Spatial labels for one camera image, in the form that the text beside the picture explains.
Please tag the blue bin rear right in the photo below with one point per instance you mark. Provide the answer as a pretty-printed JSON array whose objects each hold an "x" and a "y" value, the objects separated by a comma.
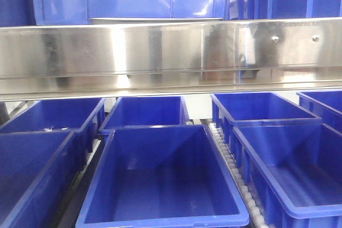
[{"x": 241, "y": 109}]

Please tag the stainless steel shelf front rail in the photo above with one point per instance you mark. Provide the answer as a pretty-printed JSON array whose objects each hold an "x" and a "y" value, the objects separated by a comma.
[{"x": 46, "y": 62}]

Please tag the blue bin lower centre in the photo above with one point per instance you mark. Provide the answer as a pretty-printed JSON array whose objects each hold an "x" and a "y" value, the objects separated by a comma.
[{"x": 172, "y": 176}]

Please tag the blue bin far right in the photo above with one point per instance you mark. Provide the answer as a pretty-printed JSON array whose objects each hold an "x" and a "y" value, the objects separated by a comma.
[{"x": 325, "y": 104}]

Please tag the blue bin rear left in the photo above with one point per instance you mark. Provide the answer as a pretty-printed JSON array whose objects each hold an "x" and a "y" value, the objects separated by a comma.
[{"x": 82, "y": 116}]

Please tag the blue bin lower right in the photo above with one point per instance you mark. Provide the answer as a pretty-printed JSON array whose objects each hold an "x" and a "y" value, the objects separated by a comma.
[{"x": 294, "y": 172}]

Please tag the blue bin rear centre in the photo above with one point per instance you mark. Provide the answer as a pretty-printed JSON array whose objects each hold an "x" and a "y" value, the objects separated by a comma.
[{"x": 145, "y": 111}]

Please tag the blue bin lower left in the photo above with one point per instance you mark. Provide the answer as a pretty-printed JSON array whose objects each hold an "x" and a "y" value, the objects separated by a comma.
[{"x": 37, "y": 169}]

